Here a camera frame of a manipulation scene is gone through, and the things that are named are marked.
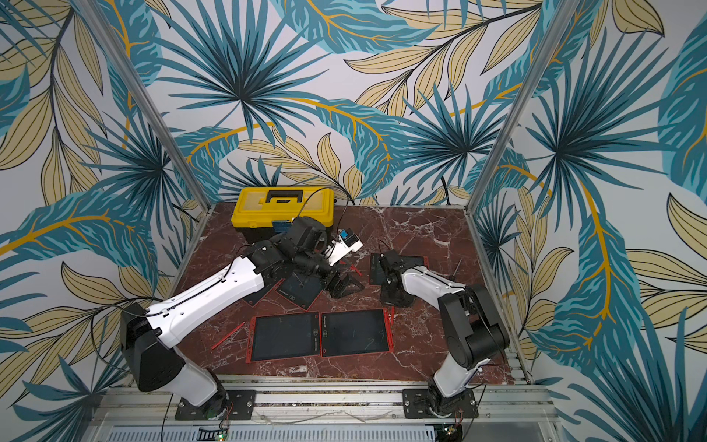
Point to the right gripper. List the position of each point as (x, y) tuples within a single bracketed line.
[(395, 295)]

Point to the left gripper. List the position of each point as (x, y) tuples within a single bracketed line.
[(340, 290)]

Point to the writing tablet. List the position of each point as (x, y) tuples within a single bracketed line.
[(254, 298), (284, 336), (355, 333), (376, 273), (301, 290)]

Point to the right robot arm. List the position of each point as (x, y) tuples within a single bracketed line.
[(473, 328)]

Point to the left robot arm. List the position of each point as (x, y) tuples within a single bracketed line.
[(150, 337)]

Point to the yellow black toolbox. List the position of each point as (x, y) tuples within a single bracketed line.
[(262, 212)]

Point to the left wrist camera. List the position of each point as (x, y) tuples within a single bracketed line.
[(344, 243)]

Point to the screwdriver with black handle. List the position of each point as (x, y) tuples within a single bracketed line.
[(454, 275)]

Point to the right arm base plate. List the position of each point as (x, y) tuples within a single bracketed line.
[(429, 403)]

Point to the aluminium frame rail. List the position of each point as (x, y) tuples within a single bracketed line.
[(327, 410)]

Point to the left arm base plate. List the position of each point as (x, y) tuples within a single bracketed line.
[(232, 405)]

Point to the left aluminium corner post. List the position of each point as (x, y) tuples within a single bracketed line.
[(109, 41)]

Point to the aluminium corner post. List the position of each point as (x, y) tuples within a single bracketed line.
[(550, 41), (109, 41)]

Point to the right aluminium corner post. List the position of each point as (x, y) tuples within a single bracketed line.
[(550, 41)]

